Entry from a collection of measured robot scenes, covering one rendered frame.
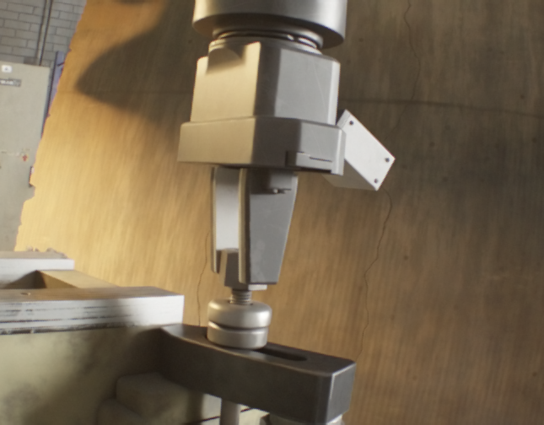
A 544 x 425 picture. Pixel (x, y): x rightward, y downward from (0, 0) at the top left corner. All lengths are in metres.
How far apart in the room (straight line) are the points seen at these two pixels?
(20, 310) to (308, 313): 0.51
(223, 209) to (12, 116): 4.63
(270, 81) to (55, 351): 0.19
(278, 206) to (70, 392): 0.16
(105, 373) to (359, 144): 0.20
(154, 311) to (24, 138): 4.63
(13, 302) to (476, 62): 0.68
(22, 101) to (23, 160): 0.47
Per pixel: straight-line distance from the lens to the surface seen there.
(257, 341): 0.36
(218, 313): 0.35
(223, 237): 0.37
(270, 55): 0.32
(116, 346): 0.38
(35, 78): 5.04
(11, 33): 5.43
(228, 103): 0.34
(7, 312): 0.33
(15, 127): 4.97
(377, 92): 0.85
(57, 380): 0.36
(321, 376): 0.32
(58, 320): 0.35
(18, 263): 0.49
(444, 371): 0.76
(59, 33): 5.58
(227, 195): 0.37
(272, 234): 0.34
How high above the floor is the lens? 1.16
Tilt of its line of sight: 2 degrees down
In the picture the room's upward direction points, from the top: 6 degrees clockwise
